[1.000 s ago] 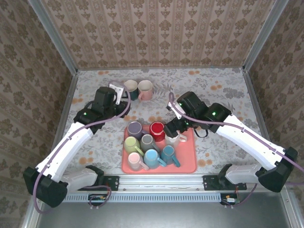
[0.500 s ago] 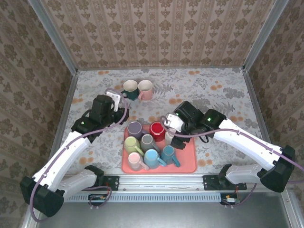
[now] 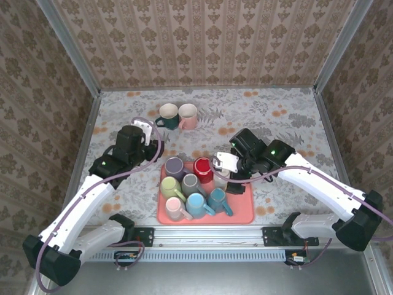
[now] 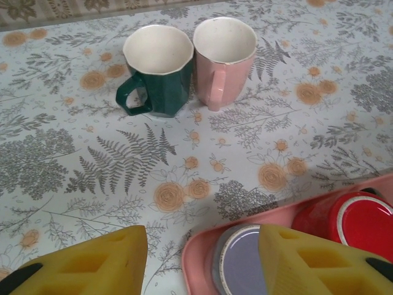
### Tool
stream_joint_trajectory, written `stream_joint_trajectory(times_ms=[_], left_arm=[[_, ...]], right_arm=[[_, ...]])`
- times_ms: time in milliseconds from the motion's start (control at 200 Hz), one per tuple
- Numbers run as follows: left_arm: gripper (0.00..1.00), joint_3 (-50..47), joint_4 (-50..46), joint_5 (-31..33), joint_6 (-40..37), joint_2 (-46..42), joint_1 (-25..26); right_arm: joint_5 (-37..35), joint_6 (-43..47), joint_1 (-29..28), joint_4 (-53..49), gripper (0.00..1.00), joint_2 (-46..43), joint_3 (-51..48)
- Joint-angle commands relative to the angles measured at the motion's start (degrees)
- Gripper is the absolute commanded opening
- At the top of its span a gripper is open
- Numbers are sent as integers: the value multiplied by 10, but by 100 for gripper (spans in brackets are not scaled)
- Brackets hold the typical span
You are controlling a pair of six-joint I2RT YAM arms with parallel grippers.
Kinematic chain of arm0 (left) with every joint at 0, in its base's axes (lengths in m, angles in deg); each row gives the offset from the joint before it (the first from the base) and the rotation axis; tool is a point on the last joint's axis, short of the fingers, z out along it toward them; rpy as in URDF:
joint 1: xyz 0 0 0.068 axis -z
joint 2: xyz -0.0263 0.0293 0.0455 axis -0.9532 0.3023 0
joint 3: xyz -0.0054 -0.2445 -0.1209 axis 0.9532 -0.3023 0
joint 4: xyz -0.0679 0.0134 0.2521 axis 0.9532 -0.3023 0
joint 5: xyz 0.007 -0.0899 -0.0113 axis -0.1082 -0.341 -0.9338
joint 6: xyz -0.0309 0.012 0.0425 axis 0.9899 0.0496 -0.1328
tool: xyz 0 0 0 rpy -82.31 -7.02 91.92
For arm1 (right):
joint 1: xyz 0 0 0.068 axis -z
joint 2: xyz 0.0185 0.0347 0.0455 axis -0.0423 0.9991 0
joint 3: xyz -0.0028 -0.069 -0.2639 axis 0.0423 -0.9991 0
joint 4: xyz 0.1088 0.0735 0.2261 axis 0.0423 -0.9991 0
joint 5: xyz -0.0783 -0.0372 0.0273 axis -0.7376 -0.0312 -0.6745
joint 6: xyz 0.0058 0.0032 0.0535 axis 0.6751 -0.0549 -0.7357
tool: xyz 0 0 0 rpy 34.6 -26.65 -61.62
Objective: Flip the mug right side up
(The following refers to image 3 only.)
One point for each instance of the aluminium frame post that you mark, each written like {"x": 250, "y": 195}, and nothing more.
{"x": 340, "y": 46}
{"x": 73, "y": 52}

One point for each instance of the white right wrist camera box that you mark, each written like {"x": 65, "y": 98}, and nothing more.
{"x": 226, "y": 162}

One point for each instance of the cream white mug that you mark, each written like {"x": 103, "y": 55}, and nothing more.
{"x": 220, "y": 182}

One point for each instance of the grey mug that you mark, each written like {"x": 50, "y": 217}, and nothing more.
{"x": 190, "y": 184}

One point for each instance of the salmon pink mug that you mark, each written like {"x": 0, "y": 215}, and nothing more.
{"x": 190, "y": 123}

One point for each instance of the small circuit board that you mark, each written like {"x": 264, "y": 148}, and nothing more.
{"x": 297, "y": 259}
{"x": 126, "y": 257}

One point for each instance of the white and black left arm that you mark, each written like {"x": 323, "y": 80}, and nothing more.
{"x": 83, "y": 209}

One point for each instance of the light green mug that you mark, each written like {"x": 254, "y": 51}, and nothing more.
{"x": 170, "y": 187}

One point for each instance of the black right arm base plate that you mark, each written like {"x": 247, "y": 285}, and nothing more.
{"x": 271, "y": 238}

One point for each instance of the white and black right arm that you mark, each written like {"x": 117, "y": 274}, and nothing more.
{"x": 319, "y": 188}

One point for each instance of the dark green mug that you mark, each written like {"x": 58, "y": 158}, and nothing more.
{"x": 172, "y": 123}

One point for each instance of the aluminium mounting rail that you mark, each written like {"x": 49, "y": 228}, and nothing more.
{"x": 208, "y": 236}

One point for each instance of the pale pink mug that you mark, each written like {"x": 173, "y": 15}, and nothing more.
{"x": 173, "y": 207}

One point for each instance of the aluminium table side rail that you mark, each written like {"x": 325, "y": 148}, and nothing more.
{"x": 81, "y": 144}
{"x": 333, "y": 138}

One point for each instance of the teal blue mug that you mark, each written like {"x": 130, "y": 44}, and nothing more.
{"x": 216, "y": 198}

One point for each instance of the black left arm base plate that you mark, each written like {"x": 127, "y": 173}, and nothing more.
{"x": 144, "y": 236}

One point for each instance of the light blue mug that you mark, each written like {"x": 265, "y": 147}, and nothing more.
{"x": 195, "y": 204}

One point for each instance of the purple mug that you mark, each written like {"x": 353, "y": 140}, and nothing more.
{"x": 173, "y": 167}

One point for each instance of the floral patterned tablecloth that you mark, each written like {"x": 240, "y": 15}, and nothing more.
{"x": 276, "y": 101}

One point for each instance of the pink plastic tray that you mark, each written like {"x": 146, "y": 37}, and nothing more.
{"x": 242, "y": 212}

